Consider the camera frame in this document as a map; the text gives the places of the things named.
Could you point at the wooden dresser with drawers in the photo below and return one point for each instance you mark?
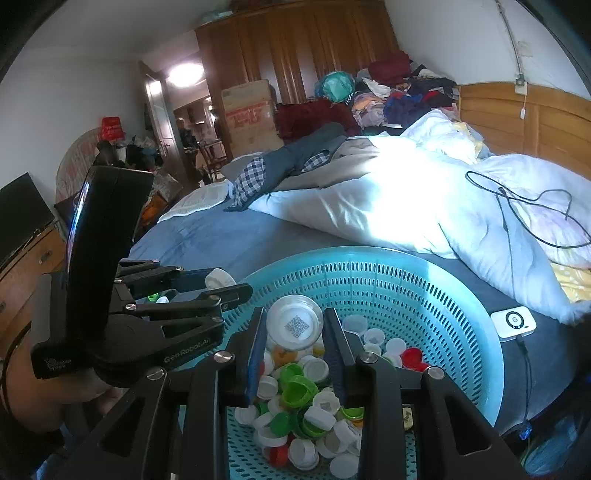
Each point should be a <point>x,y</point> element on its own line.
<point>27,277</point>

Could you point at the group of bottle caps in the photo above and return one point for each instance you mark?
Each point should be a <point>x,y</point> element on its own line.
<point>162,300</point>

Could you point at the heap of shopping bags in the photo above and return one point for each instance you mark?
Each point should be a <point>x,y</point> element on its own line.
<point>164,187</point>

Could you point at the black flat television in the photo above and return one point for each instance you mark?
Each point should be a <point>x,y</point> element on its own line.
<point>23,212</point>

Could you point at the brown wooden door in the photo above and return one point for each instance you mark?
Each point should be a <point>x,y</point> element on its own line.
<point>154,110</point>

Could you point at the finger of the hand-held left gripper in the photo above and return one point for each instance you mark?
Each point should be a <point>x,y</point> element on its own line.
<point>161,276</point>
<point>194,305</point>

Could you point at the pile of colourful clothes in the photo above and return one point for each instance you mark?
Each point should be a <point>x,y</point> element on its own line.
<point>397,92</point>

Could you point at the teal plastic bag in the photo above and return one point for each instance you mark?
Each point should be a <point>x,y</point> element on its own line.
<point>337,85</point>

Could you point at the large white printed cap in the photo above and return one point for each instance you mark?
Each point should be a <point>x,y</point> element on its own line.
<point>295,323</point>

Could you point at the wooden chair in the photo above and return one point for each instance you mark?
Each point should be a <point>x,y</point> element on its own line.
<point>210,157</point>

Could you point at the small white cap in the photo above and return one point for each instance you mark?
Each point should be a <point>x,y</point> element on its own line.
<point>220,278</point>

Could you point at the white square device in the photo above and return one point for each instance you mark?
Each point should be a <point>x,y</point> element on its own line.
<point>512,325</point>

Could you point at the heap of dark clutter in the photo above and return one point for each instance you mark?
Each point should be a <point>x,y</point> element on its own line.
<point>138,154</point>

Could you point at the cardboard box with red print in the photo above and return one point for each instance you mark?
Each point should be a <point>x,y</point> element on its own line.
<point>249,120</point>

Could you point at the light blue perforated plastic basket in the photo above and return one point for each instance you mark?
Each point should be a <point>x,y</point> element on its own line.
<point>392,286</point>

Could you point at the white pillow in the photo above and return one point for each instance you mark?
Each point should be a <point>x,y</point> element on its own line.
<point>198,198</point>

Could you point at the pile of mixed bottle caps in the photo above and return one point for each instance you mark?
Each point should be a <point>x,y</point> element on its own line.
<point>300,392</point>

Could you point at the round ceiling lamp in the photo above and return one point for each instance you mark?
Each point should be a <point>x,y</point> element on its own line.
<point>184,76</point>

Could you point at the pink patterned arched board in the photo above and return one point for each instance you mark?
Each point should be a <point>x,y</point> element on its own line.
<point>76,152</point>

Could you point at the brown wooden wardrobe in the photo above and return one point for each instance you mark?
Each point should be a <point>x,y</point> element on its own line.
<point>300,50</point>

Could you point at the dark jacket with plaid lining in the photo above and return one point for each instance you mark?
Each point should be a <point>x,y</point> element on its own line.
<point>277,161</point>

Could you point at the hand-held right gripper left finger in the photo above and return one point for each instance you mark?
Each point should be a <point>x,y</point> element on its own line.
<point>256,355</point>

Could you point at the wooden headboard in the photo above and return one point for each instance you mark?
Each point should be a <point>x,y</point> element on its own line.
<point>531,115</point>

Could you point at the white duvet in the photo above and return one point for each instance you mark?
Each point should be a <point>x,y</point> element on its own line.
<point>415,198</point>

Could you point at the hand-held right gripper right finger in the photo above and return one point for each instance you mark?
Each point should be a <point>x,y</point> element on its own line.
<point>334,350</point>

